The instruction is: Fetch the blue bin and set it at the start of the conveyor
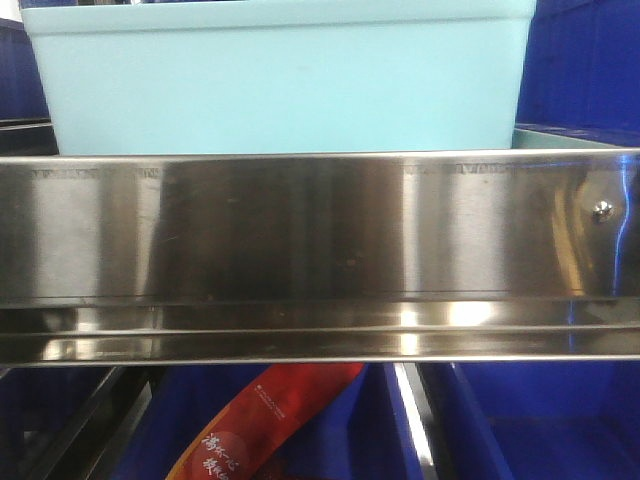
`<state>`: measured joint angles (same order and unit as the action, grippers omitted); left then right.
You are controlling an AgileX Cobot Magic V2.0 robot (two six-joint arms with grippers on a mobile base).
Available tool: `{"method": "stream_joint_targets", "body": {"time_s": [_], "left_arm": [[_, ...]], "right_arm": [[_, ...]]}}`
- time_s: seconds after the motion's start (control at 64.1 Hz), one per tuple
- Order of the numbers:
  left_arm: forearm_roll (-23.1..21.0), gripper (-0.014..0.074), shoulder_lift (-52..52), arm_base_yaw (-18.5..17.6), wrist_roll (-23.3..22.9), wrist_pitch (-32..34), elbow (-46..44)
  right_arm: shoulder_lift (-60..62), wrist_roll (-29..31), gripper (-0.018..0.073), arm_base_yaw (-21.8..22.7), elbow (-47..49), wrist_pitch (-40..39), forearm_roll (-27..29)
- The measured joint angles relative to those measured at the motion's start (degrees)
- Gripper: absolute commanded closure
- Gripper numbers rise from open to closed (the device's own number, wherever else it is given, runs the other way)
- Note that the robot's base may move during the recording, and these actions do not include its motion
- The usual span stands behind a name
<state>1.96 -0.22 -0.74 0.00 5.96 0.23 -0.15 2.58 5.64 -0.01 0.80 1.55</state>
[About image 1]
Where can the shelf rail screw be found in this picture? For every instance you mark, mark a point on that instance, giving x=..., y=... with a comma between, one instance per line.
x=602, y=211

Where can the dark blue bin upper left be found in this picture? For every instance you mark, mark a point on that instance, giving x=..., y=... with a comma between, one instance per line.
x=22, y=95

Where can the light blue plastic bin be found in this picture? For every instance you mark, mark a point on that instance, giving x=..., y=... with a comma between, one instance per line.
x=239, y=77

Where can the stainless steel shelf rail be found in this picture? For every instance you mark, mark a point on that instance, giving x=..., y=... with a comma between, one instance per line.
x=470, y=255

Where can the dark blue storage bin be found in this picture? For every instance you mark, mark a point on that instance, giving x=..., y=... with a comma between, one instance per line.
x=363, y=434

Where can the red snack bag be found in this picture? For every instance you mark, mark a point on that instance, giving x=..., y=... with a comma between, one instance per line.
x=258, y=420

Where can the dark blue bin upper right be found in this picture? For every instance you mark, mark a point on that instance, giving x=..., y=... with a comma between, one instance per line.
x=581, y=71

